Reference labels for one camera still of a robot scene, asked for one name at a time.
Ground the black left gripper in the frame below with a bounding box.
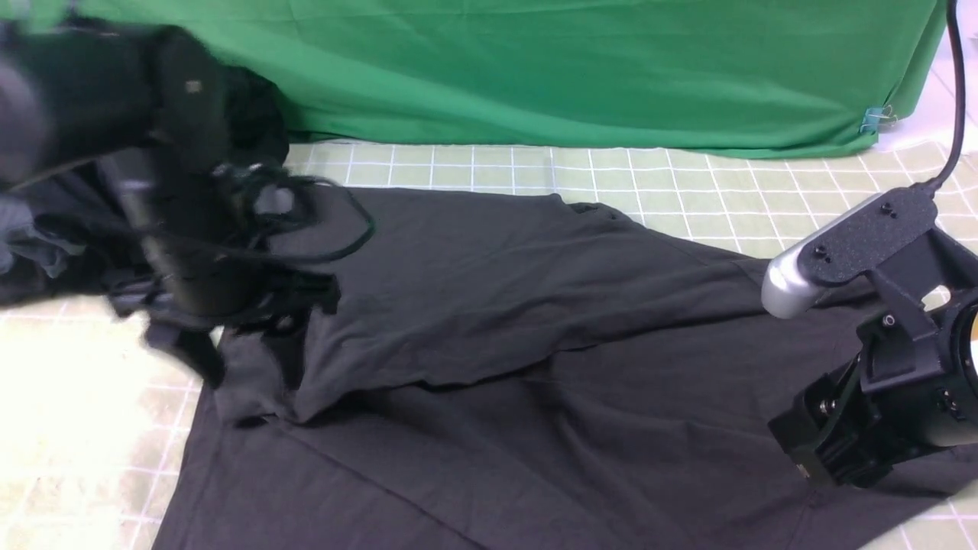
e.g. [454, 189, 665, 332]
[111, 267, 340, 389]

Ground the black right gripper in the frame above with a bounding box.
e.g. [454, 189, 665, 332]
[768, 229, 977, 488]

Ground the gray long-sleeve top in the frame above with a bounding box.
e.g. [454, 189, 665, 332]
[154, 188, 976, 549]

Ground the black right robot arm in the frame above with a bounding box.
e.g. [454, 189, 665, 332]
[768, 228, 976, 488]

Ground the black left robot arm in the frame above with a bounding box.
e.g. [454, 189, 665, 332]
[2, 15, 340, 387]

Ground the pile of dark clothes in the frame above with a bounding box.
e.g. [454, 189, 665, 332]
[0, 69, 291, 306]

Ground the teal binder clip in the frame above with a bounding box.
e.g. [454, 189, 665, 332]
[859, 105, 899, 135]

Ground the green backdrop cloth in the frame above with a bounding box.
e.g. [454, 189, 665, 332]
[0, 0, 948, 160]

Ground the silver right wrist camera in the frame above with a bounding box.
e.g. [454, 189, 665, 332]
[760, 183, 939, 320]

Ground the black right camera cable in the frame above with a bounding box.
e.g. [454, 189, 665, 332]
[913, 0, 970, 192]

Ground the black camera cable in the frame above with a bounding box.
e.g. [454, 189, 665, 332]
[913, 0, 970, 192]
[214, 164, 377, 268]

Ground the black left camera cable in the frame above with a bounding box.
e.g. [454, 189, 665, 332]
[214, 164, 377, 268]

